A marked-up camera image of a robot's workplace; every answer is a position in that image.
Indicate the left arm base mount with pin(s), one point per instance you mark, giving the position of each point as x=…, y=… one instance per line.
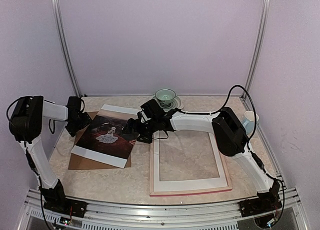
x=66, y=206

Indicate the striped ceramic plate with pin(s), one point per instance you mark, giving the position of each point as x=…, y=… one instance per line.
x=176, y=103

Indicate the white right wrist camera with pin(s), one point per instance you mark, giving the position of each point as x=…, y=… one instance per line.
x=141, y=116

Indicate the left aluminium corner post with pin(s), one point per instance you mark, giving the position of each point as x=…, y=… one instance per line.
x=64, y=47

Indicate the aluminium front rail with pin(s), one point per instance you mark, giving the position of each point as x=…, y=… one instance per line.
x=114, y=216

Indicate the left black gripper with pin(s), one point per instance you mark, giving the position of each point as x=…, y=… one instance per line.
x=86, y=119

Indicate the light blue mug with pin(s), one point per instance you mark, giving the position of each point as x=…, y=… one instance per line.
x=248, y=121

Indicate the pink wooden picture frame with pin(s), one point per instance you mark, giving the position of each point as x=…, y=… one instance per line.
x=192, y=165

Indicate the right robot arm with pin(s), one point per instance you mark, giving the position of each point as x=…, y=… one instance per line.
x=230, y=136

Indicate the right aluminium corner post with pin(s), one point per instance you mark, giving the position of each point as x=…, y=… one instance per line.
x=258, y=43

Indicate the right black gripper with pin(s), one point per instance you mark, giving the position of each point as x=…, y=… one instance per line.
x=129, y=124

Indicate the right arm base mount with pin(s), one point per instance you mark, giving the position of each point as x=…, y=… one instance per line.
x=264, y=202

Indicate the brown backing board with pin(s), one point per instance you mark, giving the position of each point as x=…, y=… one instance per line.
x=77, y=162

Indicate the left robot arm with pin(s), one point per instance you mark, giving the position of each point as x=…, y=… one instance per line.
x=25, y=120

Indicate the white photo mat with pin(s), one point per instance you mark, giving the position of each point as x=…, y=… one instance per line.
x=190, y=165

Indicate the green ceramic bowl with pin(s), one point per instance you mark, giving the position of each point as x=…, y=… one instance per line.
x=165, y=97

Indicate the aluminium corner post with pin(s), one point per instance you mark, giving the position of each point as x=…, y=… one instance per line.
x=64, y=47
x=258, y=43

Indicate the canyon photo print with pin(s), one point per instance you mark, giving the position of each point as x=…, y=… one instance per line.
x=104, y=141

